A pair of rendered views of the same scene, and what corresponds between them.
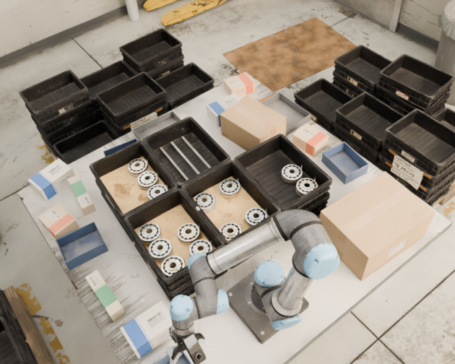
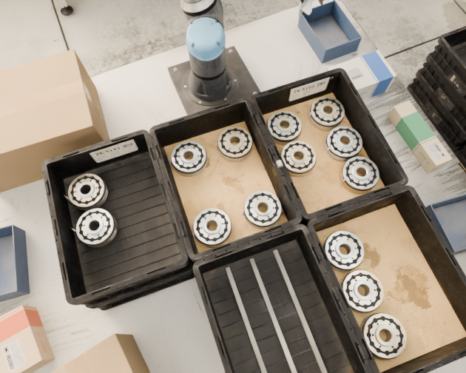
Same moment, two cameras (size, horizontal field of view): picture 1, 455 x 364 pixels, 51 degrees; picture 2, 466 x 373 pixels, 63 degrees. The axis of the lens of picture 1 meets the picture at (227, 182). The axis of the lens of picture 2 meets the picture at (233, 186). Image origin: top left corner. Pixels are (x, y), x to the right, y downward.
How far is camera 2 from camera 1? 1.91 m
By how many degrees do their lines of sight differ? 62
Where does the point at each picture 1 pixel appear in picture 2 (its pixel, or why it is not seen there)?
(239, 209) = (209, 186)
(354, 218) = (55, 102)
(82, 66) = not seen: outside the picture
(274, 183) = (133, 223)
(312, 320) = (171, 62)
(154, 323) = (353, 71)
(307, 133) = (14, 351)
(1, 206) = not seen: outside the picture
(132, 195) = (390, 269)
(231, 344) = (266, 58)
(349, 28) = not seen: outside the picture
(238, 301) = (247, 85)
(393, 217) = (3, 90)
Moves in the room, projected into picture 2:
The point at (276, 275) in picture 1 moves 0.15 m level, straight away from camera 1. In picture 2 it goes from (197, 25) to (177, 63)
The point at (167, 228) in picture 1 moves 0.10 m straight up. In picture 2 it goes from (329, 182) to (337, 167)
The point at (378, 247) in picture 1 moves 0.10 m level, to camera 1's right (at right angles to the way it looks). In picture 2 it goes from (52, 58) to (22, 54)
